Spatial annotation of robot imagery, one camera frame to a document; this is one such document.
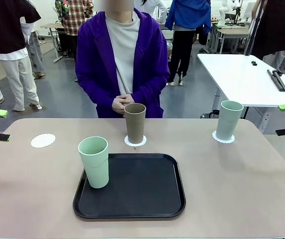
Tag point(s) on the white scalloped paper coaster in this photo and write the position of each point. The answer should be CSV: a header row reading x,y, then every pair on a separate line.
x,y
126,140
224,142
43,141

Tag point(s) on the pale green plastic cup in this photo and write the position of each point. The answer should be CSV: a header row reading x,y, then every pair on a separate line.
x,y
228,122
95,169

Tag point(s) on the brown plastic cup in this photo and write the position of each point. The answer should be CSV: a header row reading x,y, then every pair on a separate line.
x,y
135,124

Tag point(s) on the person's right forearm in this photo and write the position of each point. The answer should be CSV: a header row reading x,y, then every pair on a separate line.
x,y
95,93

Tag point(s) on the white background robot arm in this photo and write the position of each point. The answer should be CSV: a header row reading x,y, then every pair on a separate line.
x,y
223,12

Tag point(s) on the person's left forearm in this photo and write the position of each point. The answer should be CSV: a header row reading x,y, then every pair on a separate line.
x,y
152,90

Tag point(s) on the person's right hand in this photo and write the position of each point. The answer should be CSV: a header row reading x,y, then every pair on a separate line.
x,y
118,107

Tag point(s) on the person's left hand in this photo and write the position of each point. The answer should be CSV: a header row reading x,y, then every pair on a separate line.
x,y
126,99

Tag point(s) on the black folded tripod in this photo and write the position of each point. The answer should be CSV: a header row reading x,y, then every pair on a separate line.
x,y
279,82

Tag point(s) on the small black object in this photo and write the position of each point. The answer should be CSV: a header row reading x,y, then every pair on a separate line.
x,y
254,63

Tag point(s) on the white table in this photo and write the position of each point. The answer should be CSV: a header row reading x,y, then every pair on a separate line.
x,y
239,74

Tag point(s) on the person in grey trousers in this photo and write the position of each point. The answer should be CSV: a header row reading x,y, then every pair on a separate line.
x,y
35,49

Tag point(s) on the person in black coat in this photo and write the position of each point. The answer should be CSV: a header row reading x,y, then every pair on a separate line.
x,y
274,25

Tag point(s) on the person in black top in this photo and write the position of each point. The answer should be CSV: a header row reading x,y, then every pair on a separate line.
x,y
5,25

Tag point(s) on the grey desk with robot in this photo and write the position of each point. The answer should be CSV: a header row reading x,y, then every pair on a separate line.
x,y
231,31

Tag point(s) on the grey background desk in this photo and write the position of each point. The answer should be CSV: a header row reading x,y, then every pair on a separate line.
x,y
51,25

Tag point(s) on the person in purple hoodie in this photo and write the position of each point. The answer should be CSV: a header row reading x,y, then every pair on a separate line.
x,y
92,62

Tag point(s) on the black round bag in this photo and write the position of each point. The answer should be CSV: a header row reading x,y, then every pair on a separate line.
x,y
202,37

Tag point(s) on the person in plaid shirt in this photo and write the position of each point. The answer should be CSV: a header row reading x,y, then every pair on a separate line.
x,y
70,17

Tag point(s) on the person in blue jacket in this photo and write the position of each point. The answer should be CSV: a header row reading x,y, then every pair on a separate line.
x,y
189,12

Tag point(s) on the black plastic tray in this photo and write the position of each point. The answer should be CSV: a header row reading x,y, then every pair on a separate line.
x,y
144,194

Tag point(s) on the person in white shirt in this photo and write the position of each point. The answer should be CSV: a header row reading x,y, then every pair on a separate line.
x,y
157,10

